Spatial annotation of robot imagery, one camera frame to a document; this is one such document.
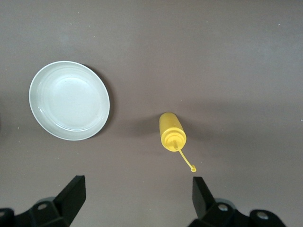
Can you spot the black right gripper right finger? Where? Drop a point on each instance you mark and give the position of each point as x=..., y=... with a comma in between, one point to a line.
x=206, y=205

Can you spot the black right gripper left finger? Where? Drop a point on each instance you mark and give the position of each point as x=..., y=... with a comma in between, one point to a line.
x=67, y=203

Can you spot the yellow squeeze bottle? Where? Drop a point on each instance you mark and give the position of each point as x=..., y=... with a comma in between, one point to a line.
x=170, y=127

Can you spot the beige plate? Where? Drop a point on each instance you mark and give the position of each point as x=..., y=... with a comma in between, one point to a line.
x=71, y=101

